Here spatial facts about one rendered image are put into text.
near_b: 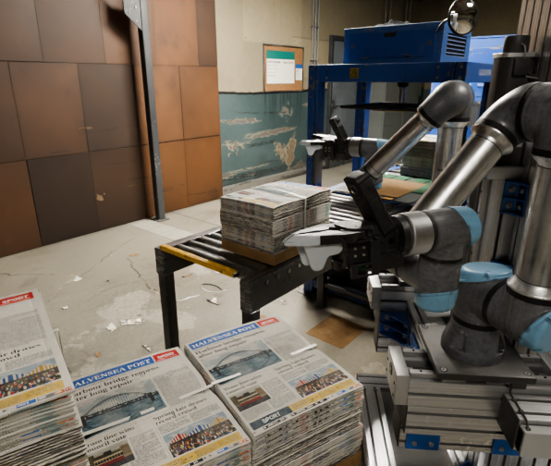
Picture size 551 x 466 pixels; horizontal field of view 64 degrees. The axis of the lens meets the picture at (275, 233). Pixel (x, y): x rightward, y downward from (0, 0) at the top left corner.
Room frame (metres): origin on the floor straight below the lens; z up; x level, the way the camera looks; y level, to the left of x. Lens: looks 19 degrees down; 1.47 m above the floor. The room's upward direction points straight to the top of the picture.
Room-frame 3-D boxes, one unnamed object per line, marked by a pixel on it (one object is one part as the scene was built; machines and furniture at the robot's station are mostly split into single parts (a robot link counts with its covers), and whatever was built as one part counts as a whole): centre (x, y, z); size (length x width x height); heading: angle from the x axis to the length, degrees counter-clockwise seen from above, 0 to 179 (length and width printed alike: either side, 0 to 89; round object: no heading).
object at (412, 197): (2.85, -0.78, 0.75); 0.70 x 0.65 x 0.10; 140
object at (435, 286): (0.76, -0.30, 1.12); 0.11 x 0.08 x 0.11; 21
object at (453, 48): (2.85, -0.78, 1.65); 0.60 x 0.45 x 0.20; 50
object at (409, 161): (3.29, -1.15, 0.93); 0.38 x 0.30 x 0.26; 140
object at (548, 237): (0.84, -0.55, 1.19); 0.15 x 0.12 x 0.55; 21
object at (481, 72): (2.85, -0.78, 1.50); 0.94 x 0.68 x 0.10; 50
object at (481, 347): (0.97, -0.50, 0.87); 0.15 x 0.15 x 0.10
